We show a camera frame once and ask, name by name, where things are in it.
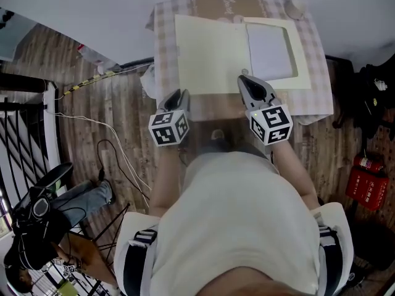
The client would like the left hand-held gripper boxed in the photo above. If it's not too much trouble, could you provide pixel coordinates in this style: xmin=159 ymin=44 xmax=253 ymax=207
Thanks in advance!
xmin=148 ymin=88 xmax=191 ymax=148

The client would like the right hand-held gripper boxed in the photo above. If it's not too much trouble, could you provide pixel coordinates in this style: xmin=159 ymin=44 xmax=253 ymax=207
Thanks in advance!
xmin=236 ymin=74 xmax=294 ymax=147

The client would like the cream folder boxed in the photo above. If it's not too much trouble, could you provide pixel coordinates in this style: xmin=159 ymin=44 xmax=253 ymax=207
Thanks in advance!
xmin=174 ymin=14 xmax=312 ymax=96

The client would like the person's left forearm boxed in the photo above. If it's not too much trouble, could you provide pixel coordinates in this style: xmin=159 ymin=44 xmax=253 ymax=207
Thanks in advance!
xmin=149 ymin=143 xmax=193 ymax=217

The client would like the person's right forearm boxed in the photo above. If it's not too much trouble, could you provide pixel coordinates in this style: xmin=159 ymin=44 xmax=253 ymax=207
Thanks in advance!
xmin=271 ymin=139 xmax=320 ymax=210

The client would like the white plastic bag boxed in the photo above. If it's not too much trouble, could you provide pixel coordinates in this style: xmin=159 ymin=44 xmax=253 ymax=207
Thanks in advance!
xmin=140 ymin=63 xmax=159 ymax=100

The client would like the white paper stack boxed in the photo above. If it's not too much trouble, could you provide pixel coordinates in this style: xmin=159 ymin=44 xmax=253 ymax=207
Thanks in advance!
xmin=245 ymin=23 xmax=294 ymax=83

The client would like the checked tablecloth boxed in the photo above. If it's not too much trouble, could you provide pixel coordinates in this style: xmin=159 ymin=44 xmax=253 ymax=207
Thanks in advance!
xmin=144 ymin=0 xmax=335 ymax=123

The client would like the black chair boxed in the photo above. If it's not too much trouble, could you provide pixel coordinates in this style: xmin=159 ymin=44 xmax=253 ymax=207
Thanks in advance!
xmin=331 ymin=103 xmax=381 ymax=142

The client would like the white cup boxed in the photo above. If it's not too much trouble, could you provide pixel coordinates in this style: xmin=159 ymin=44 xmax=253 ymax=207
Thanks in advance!
xmin=283 ymin=0 xmax=307 ymax=20

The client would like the clear plastic water bottle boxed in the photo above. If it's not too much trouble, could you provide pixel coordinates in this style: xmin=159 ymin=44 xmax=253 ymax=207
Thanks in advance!
xmin=77 ymin=43 xmax=117 ymax=74

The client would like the black backpack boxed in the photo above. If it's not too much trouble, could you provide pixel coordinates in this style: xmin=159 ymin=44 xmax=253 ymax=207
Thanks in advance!
xmin=354 ymin=62 xmax=395 ymax=139

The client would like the person's white shirt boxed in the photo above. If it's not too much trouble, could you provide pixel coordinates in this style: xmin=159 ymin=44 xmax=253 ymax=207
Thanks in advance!
xmin=112 ymin=151 xmax=354 ymax=296

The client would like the red fire extinguisher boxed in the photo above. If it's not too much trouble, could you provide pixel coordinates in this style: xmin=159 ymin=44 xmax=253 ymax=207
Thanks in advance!
xmin=353 ymin=152 xmax=385 ymax=174

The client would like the red fire extinguisher box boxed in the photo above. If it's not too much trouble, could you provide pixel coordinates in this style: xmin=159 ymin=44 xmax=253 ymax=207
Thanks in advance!
xmin=344 ymin=165 xmax=391 ymax=213

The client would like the black metal stair railing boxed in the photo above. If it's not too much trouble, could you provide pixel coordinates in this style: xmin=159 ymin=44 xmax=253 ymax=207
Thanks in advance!
xmin=0 ymin=92 xmax=57 ymax=216

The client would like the wooden folding table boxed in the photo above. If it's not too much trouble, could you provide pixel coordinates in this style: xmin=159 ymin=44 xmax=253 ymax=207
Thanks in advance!
xmin=58 ymin=202 xmax=131 ymax=287

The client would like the white cable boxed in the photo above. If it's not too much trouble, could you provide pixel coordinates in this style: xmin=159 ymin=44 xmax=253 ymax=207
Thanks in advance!
xmin=54 ymin=112 xmax=152 ymax=208

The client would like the yellow black cable cover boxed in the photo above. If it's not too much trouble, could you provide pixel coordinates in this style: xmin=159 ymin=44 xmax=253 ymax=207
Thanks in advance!
xmin=63 ymin=68 xmax=125 ymax=97

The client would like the black cable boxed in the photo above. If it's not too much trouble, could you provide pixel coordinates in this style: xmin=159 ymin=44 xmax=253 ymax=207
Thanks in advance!
xmin=97 ymin=139 xmax=151 ymax=202

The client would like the white stair stringer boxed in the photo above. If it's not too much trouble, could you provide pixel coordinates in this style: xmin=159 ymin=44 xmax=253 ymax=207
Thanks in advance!
xmin=43 ymin=81 xmax=63 ymax=173

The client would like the brown wooden post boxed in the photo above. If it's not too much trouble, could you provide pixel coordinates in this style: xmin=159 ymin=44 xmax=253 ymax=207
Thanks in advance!
xmin=0 ymin=72 xmax=48 ymax=94

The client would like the dark harness strap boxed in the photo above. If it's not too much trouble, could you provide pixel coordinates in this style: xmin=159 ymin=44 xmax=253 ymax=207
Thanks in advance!
xmin=314 ymin=213 xmax=344 ymax=296
xmin=123 ymin=229 xmax=159 ymax=296

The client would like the group of black wall-hung headsets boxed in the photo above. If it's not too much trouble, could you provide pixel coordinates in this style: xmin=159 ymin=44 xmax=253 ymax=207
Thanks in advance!
xmin=0 ymin=10 xmax=15 ymax=30

